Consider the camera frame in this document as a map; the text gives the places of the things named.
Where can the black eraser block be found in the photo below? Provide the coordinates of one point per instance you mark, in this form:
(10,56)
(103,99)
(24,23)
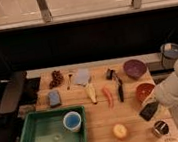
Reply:
(149,110)

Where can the blue plastic cup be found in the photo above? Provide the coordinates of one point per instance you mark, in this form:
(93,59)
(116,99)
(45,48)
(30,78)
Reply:
(72,121)

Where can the light blue cloth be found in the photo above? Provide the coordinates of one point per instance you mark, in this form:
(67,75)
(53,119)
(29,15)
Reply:
(82,77)

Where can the yellow banana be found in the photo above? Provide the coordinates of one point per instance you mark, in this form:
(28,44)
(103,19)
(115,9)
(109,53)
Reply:
(91,92)

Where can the small wooden spoon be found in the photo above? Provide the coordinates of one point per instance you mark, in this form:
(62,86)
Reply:
(69,82)

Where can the small black clip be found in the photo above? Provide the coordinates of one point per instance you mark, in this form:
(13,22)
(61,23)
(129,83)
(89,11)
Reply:
(109,74)

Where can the red chili pepper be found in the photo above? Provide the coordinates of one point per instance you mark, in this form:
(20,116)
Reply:
(109,96)

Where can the bunch of dark grapes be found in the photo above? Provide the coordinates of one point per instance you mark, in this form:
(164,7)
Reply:
(57,79)

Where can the blue sponge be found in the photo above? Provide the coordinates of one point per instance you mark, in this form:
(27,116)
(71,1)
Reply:
(54,99)

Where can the purple bowl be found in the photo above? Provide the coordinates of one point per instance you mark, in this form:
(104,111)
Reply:
(134,68)

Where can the orange fruit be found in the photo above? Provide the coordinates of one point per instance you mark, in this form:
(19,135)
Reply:
(120,131)

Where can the green plastic tray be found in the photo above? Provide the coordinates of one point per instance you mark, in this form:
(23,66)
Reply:
(47,126)

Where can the blue bowl on stand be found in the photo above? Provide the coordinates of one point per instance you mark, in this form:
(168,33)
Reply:
(169,50)

